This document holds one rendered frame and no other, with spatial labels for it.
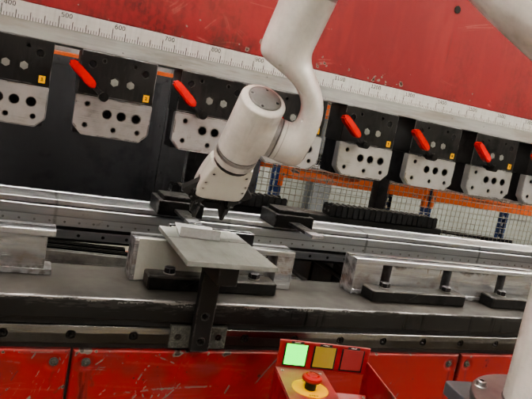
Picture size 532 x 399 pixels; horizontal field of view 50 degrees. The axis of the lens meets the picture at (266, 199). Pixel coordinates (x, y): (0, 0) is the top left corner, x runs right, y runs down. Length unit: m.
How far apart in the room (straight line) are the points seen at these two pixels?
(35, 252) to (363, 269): 0.79
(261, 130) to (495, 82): 0.81
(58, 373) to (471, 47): 1.22
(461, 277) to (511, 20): 1.06
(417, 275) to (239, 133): 0.78
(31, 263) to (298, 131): 0.61
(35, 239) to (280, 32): 0.65
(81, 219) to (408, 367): 0.90
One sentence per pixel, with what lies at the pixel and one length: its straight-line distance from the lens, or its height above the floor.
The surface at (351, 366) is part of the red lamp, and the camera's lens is 1.27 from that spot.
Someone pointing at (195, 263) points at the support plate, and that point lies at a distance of 1.04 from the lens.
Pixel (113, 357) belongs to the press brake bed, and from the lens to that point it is 1.23.
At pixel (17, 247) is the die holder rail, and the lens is 1.26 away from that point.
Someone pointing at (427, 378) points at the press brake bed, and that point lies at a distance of 1.59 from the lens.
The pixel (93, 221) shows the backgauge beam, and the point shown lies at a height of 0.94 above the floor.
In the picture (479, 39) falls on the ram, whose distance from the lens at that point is 1.59.
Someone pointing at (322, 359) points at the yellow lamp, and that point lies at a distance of 1.24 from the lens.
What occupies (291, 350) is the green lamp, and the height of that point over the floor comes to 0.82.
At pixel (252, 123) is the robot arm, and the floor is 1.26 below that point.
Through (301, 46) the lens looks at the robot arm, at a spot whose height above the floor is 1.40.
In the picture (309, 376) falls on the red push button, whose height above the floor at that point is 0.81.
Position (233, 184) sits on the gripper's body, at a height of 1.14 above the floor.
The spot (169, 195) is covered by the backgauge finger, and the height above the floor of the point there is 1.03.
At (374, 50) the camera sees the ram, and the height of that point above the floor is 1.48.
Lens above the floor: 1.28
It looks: 8 degrees down
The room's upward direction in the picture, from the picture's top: 11 degrees clockwise
